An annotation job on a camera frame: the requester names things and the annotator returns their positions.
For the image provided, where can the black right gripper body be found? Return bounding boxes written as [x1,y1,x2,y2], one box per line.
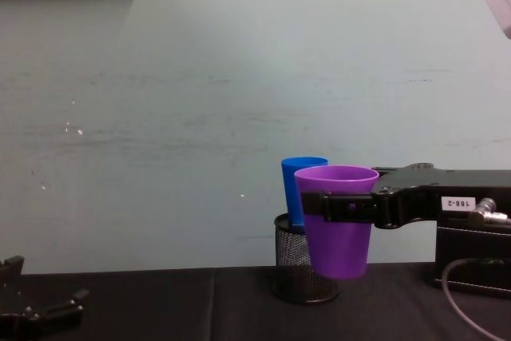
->
[429,168,511,235]

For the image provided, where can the purple plastic cup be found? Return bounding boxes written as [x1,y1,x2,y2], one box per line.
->
[294,165,380,280]

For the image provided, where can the black box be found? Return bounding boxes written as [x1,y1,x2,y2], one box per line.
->
[434,224,511,300]

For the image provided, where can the blue plastic cup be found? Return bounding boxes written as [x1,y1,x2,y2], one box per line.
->
[280,156,329,225]

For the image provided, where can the black mesh cup holder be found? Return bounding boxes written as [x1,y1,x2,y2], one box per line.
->
[272,212,340,304]

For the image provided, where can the black table cloth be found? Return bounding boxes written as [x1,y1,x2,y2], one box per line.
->
[0,264,511,341]

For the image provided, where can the silver plug gripper cable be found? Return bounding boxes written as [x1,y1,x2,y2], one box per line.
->
[468,196,511,224]

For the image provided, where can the grey cable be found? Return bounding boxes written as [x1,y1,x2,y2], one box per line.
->
[440,257,511,341]

